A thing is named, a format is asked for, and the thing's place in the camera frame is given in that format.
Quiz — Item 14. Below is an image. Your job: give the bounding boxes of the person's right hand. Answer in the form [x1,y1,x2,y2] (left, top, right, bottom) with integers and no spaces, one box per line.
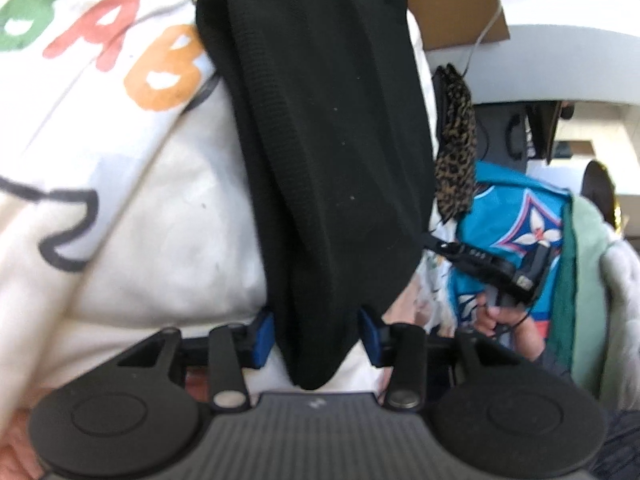
[472,292,548,361]

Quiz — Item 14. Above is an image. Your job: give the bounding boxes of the teal printed blanket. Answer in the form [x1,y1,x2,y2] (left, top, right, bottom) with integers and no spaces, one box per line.
[447,160,573,356]

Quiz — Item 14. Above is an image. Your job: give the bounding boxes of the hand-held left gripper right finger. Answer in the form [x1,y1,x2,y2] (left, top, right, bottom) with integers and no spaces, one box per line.
[359,307,531,409]

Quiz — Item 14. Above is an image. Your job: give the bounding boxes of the green fleece cloth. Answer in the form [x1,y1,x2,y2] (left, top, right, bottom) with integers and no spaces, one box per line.
[550,195,621,396]

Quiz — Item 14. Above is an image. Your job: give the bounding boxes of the cream printed blanket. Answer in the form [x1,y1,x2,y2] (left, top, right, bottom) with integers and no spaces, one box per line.
[0,0,436,411]

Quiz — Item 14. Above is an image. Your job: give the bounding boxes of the white cable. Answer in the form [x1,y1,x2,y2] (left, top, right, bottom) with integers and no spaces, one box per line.
[462,0,503,76]

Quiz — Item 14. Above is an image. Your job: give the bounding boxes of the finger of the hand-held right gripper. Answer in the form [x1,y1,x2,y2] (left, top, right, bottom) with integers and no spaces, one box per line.
[422,232,466,261]

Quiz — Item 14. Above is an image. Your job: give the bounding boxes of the leopard print cloth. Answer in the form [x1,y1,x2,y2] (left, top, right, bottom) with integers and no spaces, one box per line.
[432,64,478,223]

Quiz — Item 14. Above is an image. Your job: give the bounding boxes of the brown cardboard sheet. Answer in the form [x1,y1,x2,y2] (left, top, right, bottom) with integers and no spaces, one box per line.
[402,0,511,53]

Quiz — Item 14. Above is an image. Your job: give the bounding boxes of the person's right forearm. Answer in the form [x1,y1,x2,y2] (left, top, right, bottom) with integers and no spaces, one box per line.
[525,340,576,381]

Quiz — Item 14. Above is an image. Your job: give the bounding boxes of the black shorts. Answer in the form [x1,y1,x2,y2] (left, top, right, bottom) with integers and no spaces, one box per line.
[195,0,436,391]

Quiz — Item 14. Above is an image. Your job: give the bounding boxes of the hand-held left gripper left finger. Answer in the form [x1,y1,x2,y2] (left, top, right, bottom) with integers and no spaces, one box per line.
[117,312,275,411]

